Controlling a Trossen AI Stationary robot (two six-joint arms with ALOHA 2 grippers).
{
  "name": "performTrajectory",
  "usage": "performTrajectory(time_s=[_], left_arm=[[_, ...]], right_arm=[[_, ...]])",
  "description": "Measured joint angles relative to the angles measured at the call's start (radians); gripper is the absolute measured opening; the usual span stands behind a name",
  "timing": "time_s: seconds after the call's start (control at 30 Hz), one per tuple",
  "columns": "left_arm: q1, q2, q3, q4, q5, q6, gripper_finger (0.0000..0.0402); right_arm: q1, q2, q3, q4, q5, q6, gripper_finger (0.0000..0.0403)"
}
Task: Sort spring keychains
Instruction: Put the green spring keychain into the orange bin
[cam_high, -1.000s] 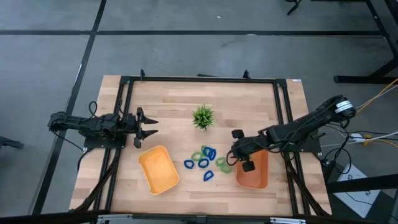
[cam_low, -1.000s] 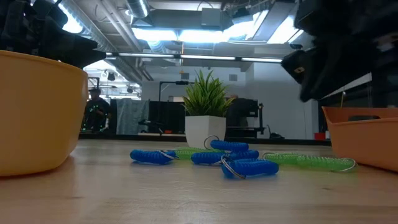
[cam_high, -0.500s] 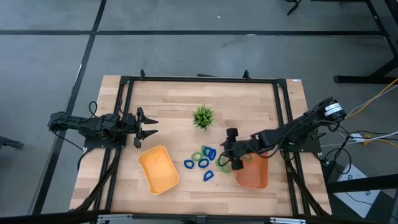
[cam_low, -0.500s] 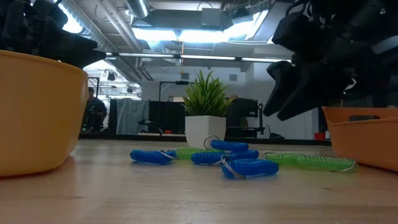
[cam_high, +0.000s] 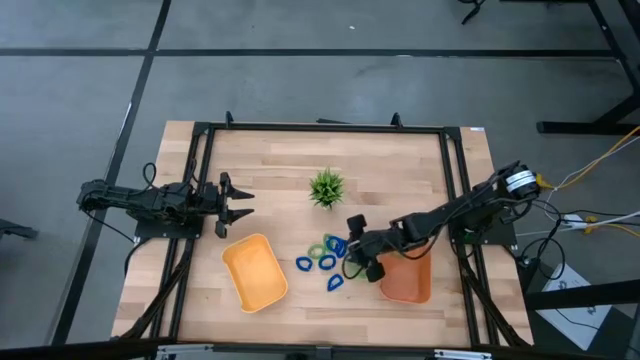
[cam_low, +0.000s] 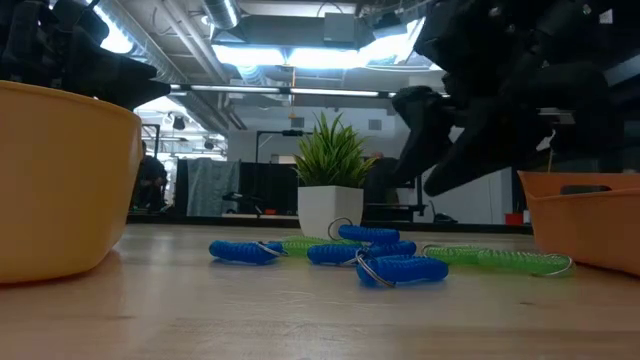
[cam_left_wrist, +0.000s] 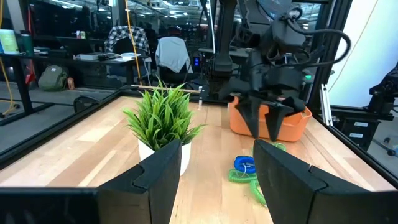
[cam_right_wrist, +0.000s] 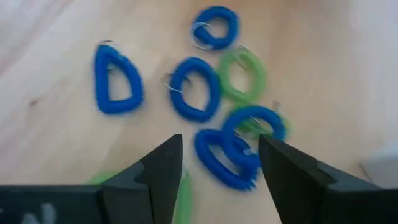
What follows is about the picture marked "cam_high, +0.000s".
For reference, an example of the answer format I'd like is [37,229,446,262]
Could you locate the black floor cables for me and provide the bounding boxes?
[517,197,640,282]

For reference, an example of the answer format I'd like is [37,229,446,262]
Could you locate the yellow cable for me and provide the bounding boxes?
[535,124,640,192]

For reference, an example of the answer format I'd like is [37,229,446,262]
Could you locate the black beam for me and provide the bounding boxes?
[523,278,640,312]

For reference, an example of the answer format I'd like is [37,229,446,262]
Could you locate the small artificial potted plant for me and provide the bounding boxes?
[308,168,346,211]

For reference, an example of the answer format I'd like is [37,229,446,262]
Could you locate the silver bracket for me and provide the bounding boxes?
[432,348,494,360]
[155,343,215,358]

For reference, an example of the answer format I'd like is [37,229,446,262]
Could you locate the black stand foot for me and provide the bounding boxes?
[0,218,39,241]

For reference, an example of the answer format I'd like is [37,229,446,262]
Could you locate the black desk leg frame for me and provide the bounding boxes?
[535,0,640,136]

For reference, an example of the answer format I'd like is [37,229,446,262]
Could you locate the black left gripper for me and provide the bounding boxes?
[197,172,256,239]

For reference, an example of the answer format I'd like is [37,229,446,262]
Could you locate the white cardboard box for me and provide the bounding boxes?
[538,262,614,351]

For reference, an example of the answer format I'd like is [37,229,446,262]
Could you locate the yellow plastic bin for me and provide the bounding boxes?
[221,232,290,315]

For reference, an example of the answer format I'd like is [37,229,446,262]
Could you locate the orange plastic bin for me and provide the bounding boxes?
[378,244,433,305]

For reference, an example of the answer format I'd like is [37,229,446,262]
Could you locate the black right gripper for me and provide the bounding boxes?
[344,213,401,284]

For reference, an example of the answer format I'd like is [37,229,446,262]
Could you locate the black chair base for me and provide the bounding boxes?
[457,0,487,26]

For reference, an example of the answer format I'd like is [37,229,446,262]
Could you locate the white power strip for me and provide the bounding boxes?
[561,213,589,231]

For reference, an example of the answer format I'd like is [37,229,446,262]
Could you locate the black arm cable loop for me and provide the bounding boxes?
[141,161,159,192]

